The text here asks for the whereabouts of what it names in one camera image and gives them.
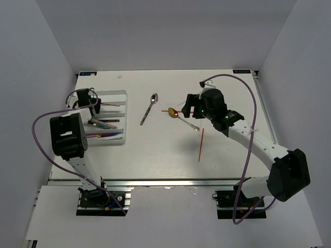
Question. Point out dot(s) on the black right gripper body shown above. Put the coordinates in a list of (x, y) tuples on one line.
[(204, 112)]

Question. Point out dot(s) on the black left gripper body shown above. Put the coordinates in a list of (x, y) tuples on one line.
[(95, 103)]

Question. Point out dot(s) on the silver spoon iridescent handle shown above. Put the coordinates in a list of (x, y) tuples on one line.
[(174, 114)]

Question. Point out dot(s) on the knife with teal handle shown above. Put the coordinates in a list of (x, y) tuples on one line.
[(100, 126)]

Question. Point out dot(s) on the fork with pink handle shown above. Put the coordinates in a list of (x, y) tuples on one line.
[(101, 123)]

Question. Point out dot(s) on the silver spoon patterned handle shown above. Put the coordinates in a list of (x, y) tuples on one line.
[(153, 100)]

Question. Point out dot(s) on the gold spoon pink handle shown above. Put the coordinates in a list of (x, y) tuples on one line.
[(110, 104)]

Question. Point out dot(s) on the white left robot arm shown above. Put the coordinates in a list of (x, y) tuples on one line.
[(69, 141)]

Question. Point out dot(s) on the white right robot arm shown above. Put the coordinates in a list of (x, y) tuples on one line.
[(288, 169)]

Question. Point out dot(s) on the orange chopstick lower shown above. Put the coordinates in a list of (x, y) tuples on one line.
[(201, 144)]

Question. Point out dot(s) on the orange chopstick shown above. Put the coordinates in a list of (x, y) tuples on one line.
[(165, 111), (201, 144)]

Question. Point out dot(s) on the blue label sticker left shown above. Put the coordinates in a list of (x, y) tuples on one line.
[(88, 73)]

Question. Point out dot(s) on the blue label sticker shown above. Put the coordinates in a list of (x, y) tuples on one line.
[(88, 73), (241, 71)]

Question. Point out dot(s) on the orange chopstick upper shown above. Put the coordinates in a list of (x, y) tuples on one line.
[(165, 111)]

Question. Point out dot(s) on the white divided cutlery tray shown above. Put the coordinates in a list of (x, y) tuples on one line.
[(110, 112)]

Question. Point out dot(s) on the iridescent rainbow knife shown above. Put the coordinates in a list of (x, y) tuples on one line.
[(103, 135)]

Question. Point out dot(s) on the blue label sticker right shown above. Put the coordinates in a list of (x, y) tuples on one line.
[(241, 71)]

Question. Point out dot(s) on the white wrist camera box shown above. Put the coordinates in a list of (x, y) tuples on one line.
[(206, 85)]

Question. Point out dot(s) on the aluminium table frame rail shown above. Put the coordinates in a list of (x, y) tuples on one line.
[(269, 124)]

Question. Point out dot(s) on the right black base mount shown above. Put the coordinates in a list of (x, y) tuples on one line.
[(224, 196)]

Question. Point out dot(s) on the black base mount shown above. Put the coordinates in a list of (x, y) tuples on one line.
[(97, 202), (224, 196)]

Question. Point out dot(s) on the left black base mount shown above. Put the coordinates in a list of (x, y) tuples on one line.
[(97, 202)]

